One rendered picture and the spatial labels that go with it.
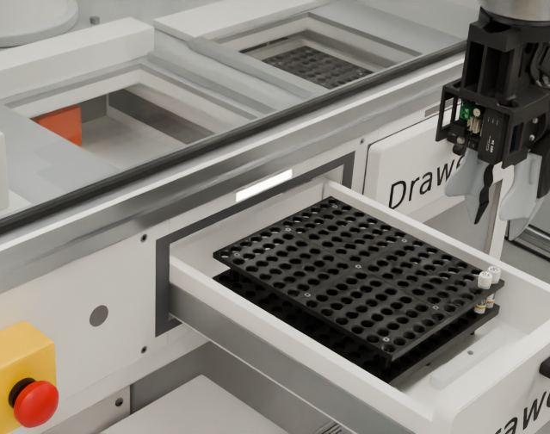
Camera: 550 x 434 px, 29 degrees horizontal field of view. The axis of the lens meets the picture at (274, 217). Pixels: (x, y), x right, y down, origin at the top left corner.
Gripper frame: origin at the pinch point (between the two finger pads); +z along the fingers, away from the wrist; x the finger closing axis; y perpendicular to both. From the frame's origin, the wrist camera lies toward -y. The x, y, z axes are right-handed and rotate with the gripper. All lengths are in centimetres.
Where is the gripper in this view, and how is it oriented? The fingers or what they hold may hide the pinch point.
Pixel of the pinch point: (499, 215)
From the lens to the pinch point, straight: 102.0
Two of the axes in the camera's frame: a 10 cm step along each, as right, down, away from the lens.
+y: -6.9, 3.3, -6.5
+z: -0.5, 8.7, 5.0
